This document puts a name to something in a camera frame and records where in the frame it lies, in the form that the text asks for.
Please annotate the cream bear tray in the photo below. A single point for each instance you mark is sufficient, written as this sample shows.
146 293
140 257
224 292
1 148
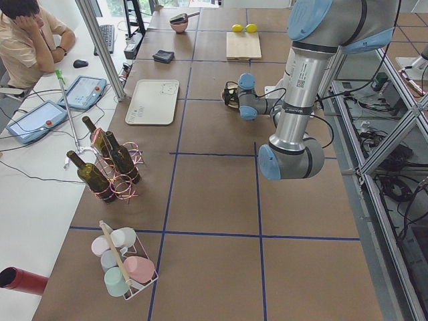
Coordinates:
153 102

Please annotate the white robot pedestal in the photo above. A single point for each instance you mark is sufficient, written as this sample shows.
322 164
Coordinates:
281 90

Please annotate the aluminium frame post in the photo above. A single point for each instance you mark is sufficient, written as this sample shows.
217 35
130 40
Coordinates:
91 22

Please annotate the white cup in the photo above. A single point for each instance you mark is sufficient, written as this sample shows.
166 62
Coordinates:
123 237

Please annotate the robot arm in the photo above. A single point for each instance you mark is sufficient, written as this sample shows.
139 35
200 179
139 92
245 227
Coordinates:
318 29

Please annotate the light pink cup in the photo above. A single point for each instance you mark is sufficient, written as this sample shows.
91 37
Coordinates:
99 246

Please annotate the teach pendant far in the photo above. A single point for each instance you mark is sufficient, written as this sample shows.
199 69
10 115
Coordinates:
84 92

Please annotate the copper wire bottle rack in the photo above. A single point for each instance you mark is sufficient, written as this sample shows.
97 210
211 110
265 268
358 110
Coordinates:
120 184

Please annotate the seated person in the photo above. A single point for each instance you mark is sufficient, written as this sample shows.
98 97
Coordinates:
33 41

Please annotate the teach pendant near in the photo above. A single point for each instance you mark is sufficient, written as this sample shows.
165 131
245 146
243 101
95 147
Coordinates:
35 124

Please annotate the white wire cup rack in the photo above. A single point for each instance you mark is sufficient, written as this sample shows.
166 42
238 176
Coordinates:
121 254

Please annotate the green wine bottle rear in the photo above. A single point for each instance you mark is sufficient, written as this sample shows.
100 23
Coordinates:
92 128

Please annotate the green wine bottle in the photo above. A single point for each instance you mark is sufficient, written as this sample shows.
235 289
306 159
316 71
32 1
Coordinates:
122 159
93 178
92 128

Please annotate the teach pendant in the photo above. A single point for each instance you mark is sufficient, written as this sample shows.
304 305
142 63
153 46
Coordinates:
84 92
35 124

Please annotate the black power strip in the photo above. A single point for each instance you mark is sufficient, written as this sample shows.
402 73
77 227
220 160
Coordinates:
132 45

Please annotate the black computer mouse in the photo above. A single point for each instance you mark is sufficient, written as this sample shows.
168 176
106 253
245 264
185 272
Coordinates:
80 64

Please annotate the black keyboard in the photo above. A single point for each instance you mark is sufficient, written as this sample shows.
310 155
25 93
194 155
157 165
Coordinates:
107 33

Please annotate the white round plate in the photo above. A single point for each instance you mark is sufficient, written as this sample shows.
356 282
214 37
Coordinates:
230 98

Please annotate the mint green cup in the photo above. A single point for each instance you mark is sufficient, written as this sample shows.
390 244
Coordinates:
115 283

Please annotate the yellow lemon left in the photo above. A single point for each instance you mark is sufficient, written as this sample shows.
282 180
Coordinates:
237 28

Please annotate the pink bowl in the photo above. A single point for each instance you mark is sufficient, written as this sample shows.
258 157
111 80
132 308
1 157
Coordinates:
179 25

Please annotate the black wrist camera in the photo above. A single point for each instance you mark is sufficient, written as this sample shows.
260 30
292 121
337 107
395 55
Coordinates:
231 85

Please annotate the red cylinder tube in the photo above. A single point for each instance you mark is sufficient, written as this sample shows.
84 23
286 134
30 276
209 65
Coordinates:
14 278

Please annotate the grey cup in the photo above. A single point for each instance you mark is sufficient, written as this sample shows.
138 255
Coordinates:
108 260

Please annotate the grey folded cloth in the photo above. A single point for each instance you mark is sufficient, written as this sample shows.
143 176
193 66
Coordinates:
163 56

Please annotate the green wine bottle front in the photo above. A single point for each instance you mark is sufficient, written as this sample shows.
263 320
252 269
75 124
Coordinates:
93 178

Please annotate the green wine bottle middle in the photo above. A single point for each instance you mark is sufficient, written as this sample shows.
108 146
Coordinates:
122 159

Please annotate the wooden cutting board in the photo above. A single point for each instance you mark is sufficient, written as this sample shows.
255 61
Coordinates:
243 46

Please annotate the green tipped grabber stick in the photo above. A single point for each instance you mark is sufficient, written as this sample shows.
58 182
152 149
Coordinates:
79 149

